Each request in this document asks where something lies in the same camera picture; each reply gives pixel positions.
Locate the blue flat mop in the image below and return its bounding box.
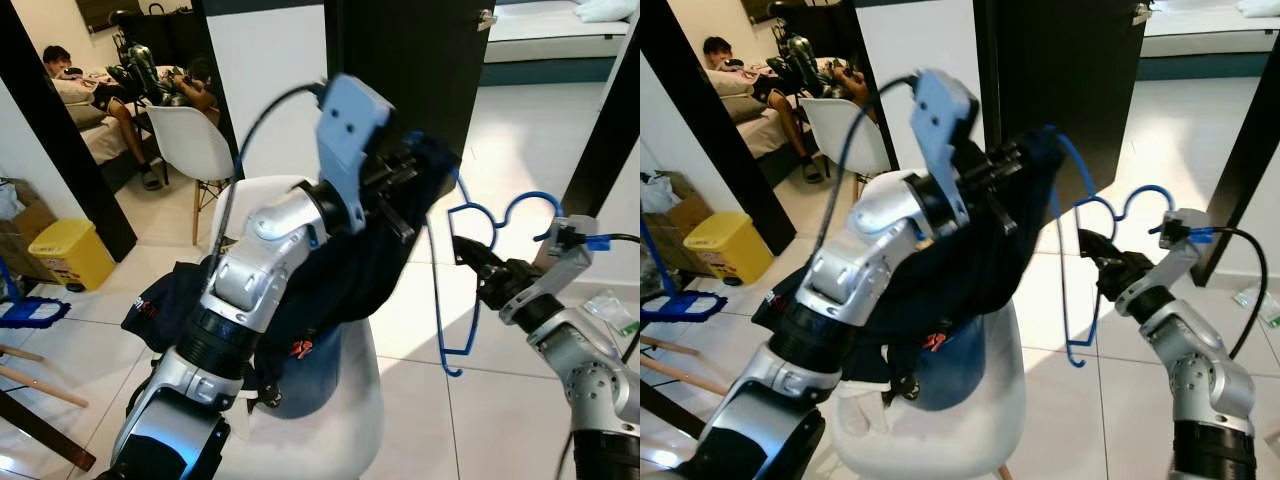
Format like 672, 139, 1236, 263
640, 215, 731, 324
0, 258, 73, 331

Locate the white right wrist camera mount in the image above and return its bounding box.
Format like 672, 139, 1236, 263
500, 215, 601, 326
1115, 207, 1213, 316

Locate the black door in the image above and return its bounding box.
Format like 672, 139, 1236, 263
325, 0, 498, 191
975, 0, 1149, 216

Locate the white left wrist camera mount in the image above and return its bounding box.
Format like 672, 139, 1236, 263
908, 68, 981, 236
315, 73, 394, 234

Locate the seated person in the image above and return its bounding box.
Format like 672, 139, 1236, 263
700, 35, 826, 186
43, 45, 166, 191

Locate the white plastic shell chair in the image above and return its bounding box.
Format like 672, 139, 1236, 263
800, 97, 896, 201
0, 345, 91, 409
640, 335, 728, 398
145, 105, 238, 246
215, 175, 386, 480
830, 168, 1026, 480

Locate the blue plastic hanger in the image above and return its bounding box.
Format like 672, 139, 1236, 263
1045, 125, 1176, 369
425, 165, 564, 379

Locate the navy blue garment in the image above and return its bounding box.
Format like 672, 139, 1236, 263
122, 130, 461, 401
750, 125, 1066, 401

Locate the white bed mattress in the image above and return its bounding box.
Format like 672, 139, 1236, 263
1140, 0, 1280, 61
483, 0, 641, 63

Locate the brown cardboard box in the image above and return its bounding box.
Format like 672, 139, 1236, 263
0, 178, 59, 283
640, 170, 716, 276

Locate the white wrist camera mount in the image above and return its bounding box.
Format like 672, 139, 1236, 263
1115, 207, 1213, 316
908, 68, 981, 236
315, 73, 394, 234
500, 215, 601, 326

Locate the clear plastic bag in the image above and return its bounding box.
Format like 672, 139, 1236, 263
583, 290, 641, 337
1232, 283, 1280, 329

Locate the yellow plastic bin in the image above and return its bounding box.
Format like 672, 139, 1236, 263
682, 210, 776, 288
28, 218, 117, 293

